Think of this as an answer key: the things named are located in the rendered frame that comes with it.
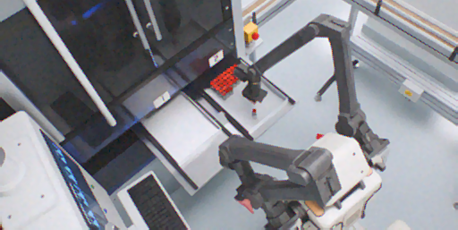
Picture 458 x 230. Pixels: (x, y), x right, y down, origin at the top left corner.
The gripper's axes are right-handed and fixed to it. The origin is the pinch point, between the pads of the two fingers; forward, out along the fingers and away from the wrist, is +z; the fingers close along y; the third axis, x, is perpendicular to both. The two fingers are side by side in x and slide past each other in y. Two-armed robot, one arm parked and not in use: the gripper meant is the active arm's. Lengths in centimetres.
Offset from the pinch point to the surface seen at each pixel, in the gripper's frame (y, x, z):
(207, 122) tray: 17.4, 16.2, 10.1
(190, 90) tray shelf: 35.8, 5.5, 10.7
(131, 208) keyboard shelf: 25, 69, 18
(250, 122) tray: -0.9, 5.3, 9.6
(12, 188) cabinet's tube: 19, 88, -63
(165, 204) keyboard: 12, 59, 15
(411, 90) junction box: -61, -77, 42
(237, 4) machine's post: 25.0, -26.3, -27.8
